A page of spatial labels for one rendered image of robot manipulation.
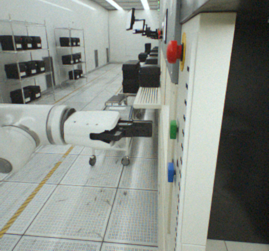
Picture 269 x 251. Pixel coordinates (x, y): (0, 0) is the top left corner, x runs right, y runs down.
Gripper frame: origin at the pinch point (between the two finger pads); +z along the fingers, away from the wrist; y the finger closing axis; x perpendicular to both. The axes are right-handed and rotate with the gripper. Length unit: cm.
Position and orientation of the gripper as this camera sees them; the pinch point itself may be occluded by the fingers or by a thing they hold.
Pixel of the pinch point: (142, 128)
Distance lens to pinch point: 45.3
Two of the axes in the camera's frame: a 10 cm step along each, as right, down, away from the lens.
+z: 10.0, 0.3, -0.9
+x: 0.0, -9.5, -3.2
